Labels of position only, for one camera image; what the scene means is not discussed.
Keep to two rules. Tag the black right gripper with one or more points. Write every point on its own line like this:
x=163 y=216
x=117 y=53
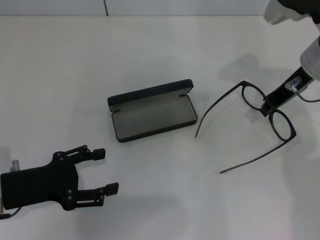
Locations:
x=280 y=97

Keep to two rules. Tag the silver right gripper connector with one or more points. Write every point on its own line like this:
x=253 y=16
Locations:
x=292 y=83

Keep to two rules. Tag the black glasses case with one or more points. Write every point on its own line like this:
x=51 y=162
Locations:
x=155 y=117

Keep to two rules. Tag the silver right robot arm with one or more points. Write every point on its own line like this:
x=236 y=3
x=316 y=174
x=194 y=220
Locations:
x=312 y=60

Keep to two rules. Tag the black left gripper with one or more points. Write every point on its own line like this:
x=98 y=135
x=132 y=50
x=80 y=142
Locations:
x=37 y=186

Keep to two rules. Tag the black framed glasses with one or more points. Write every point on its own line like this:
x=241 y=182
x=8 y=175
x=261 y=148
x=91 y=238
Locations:
x=292 y=131

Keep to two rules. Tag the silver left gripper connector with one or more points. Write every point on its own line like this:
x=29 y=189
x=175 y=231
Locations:
x=15 y=166

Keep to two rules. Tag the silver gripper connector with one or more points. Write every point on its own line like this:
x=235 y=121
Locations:
x=15 y=166
x=292 y=83

